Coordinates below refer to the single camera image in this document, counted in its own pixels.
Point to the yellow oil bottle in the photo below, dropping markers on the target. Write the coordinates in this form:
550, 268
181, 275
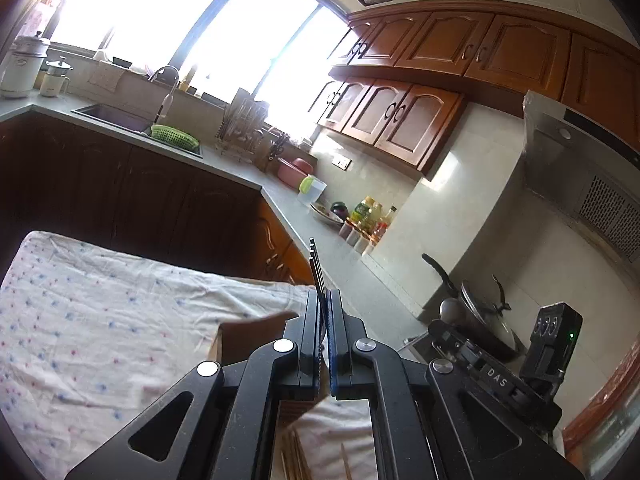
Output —
362, 210

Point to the wooden utensil holder box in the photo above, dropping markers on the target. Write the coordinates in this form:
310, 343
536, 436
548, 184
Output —
234, 342

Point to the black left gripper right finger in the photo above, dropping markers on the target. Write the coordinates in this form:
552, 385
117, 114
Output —
432, 421

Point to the chrome kitchen faucet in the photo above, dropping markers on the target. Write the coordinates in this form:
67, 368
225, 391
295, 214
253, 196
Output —
169, 76

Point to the wooden upper cabinets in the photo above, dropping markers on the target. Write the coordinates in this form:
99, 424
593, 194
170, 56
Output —
403, 73

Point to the green sink basket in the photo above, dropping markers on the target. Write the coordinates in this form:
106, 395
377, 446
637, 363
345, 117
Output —
174, 137

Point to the steel range hood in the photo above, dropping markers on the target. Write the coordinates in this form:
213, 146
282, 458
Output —
584, 170

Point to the dish drying rack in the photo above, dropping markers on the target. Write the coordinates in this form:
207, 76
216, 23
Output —
240, 131

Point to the black wok with lid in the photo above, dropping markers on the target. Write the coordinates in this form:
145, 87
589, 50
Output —
473, 318

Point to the plate with food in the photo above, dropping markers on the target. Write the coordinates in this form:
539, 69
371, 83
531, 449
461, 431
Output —
325, 215

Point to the white rice cooker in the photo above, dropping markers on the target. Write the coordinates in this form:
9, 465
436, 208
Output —
21, 69

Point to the clear jug green lid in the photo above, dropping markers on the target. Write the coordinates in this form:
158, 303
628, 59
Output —
310, 189

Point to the floral white tablecloth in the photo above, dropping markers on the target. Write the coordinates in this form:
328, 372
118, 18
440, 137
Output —
91, 337

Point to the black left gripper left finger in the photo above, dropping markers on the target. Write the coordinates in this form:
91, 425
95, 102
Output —
213, 423

